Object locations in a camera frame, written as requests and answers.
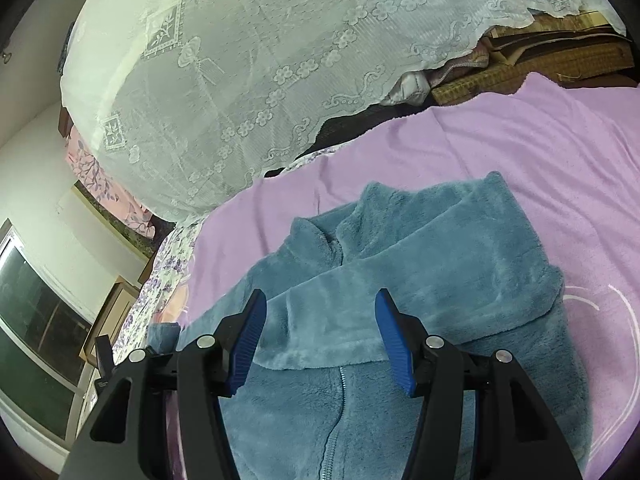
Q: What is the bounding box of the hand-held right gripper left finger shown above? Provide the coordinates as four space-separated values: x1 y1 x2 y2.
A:
59 288 268 480

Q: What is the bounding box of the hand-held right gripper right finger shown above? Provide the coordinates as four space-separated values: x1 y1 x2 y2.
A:
375 288 583 480

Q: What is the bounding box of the blue fleece zip jacket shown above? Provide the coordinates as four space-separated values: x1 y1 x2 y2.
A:
147 171 593 480

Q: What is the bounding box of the window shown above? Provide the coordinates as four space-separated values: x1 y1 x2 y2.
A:
0 217 96 456

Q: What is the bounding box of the dark green patterned panel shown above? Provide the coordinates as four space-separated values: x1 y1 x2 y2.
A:
72 182 151 261

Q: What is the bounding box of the pink floral cloth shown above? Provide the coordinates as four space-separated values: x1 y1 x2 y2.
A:
65 125 156 238

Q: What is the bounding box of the purple printed blanket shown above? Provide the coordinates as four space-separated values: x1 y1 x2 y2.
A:
165 72 640 480

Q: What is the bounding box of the dark cloth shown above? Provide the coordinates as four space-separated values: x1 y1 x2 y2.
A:
315 105 401 143

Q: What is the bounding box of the white padded garment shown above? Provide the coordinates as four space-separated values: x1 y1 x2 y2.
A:
385 71 431 107

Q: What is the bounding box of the white lace cloth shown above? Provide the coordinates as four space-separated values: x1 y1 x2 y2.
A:
60 0 586 223

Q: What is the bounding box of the brown woven mat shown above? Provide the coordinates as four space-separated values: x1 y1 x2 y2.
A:
430 10 640 106

